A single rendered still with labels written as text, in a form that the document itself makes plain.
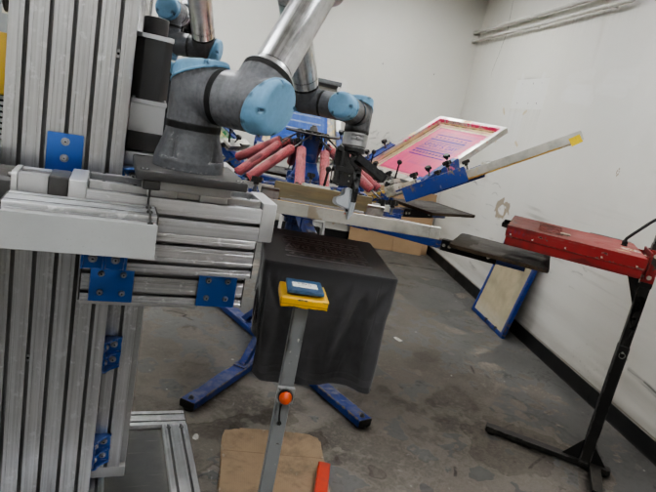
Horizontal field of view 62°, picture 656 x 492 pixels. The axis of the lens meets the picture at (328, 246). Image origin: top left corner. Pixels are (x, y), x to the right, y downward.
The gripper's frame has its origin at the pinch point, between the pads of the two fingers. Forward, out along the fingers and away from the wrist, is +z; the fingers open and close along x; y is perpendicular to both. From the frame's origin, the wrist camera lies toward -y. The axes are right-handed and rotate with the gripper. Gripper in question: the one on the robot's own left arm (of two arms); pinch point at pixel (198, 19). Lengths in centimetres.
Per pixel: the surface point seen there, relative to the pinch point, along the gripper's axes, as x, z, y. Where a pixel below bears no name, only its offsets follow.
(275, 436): 78, -80, 107
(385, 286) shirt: 97, -47, 63
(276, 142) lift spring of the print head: 33, 75, 41
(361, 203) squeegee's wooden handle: 83, 4, 47
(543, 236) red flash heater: 164, 20, 37
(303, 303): 72, -84, 64
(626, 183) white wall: 241, 132, -1
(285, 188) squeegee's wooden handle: 52, -2, 51
